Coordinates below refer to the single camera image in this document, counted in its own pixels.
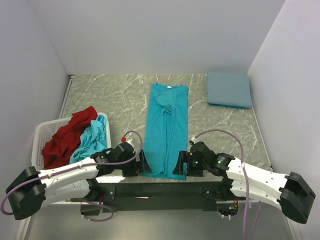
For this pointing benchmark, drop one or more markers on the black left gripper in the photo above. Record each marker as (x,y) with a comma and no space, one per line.
(132,171)

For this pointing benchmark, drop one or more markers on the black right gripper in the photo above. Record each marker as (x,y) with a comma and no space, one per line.
(185,157)

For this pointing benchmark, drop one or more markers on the turquoise t shirt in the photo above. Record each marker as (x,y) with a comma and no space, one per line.
(166,132)
(92,140)

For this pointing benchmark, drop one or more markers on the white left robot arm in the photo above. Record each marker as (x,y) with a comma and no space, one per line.
(34,189)

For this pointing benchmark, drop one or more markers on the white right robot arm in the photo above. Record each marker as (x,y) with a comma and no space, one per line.
(288,192)

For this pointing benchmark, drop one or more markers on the turquoise t shirt in basket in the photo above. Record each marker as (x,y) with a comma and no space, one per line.
(92,140)

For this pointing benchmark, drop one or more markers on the folded teal t shirt underneath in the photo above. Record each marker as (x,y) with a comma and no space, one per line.
(231,106)

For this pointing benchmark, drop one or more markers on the folded light blue t shirt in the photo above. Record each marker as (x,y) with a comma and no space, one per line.
(228,88)

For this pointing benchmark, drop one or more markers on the dark red t shirt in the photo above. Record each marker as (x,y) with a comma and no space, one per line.
(57,152)

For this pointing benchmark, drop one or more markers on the black front mounting rail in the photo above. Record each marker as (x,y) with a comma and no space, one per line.
(161,196)

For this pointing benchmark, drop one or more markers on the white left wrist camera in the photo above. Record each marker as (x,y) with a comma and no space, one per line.
(127,140)

